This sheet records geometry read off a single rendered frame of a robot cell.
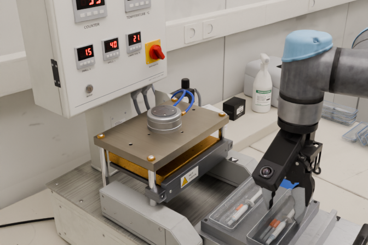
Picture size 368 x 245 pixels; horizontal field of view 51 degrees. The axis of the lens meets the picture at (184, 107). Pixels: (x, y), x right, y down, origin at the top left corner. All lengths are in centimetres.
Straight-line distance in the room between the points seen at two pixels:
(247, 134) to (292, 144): 83
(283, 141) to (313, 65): 15
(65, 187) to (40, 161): 32
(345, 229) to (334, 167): 63
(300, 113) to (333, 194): 69
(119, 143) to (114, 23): 27
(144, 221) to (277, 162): 30
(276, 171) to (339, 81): 18
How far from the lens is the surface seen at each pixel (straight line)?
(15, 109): 125
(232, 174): 98
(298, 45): 64
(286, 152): 70
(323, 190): 135
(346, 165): 150
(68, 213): 105
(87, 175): 107
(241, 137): 150
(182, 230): 78
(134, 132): 87
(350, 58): 65
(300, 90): 66
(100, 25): 87
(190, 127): 88
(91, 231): 100
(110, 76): 91
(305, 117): 68
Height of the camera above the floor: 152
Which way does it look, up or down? 25 degrees down
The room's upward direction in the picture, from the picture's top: 1 degrees counter-clockwise
